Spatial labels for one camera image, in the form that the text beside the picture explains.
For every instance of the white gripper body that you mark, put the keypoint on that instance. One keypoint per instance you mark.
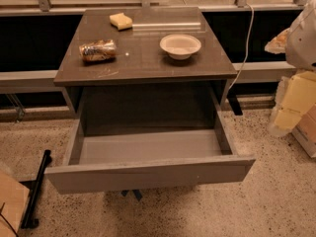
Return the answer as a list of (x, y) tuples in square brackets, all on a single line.
[(302, 43)]

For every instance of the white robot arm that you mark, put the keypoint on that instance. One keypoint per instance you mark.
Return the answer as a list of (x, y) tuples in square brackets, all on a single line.
[(298, 42)]

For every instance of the dark grey drawer cabinet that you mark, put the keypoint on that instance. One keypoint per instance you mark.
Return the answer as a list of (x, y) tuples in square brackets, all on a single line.
[(139, 58)]

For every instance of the open grey top drawer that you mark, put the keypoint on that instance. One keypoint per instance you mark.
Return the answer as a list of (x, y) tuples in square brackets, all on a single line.
[(139, 137)]

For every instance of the cardboard box at right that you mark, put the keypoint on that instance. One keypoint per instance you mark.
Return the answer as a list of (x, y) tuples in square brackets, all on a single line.
[(305, 132)]

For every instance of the cardboard box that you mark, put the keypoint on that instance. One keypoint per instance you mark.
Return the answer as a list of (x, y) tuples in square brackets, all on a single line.
[(305, 132), (13, 201)]

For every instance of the white paper bowl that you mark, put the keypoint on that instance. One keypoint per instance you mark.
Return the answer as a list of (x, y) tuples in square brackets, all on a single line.
[(180, 47)]

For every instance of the yellow sponge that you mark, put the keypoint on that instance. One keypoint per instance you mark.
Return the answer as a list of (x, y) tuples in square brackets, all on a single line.
[(121, 21)]

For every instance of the black metal floor stand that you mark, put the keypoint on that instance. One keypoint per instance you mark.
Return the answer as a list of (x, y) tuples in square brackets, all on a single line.
[(34, 186)]

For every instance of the cardboard box at left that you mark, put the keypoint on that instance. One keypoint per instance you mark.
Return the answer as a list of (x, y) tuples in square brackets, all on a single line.
[(13, 201)]

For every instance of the grey window rail frame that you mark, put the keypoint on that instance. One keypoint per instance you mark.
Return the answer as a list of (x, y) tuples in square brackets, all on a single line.
[(42, 0)]

